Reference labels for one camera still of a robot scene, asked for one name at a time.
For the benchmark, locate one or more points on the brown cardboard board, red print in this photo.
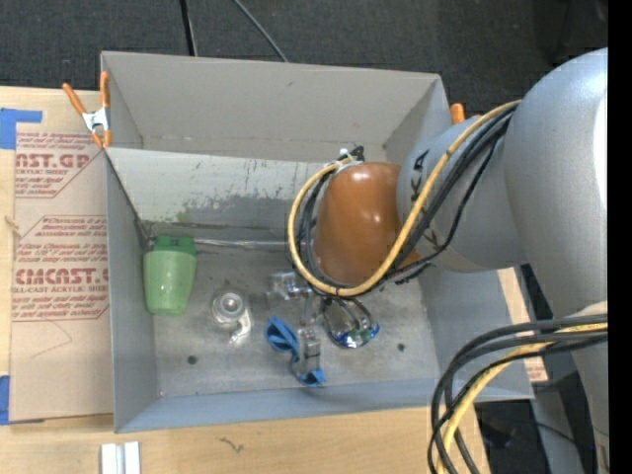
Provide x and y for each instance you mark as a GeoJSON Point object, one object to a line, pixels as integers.
{"type": "Point", "coordinates": [59, 353]}

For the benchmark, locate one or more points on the clear glass cup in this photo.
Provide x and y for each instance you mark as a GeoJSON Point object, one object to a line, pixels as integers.
{"type": "Point", "coordinates": [227, 308]}

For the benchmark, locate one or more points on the grey metal bin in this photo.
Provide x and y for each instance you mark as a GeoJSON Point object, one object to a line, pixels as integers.
{"type": "Point", "coordinates": [222, 200]}

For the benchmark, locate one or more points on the green plastic cup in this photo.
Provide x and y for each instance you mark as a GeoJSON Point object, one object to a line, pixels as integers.
{"type": "Point", "coordinates": [168, 277]}

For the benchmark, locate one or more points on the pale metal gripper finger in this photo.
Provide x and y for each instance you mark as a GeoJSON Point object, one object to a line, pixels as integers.
{"type": "Point", "coordinates": [284, 285]}
{"type": "Point", "coordinates": [309, 348]}

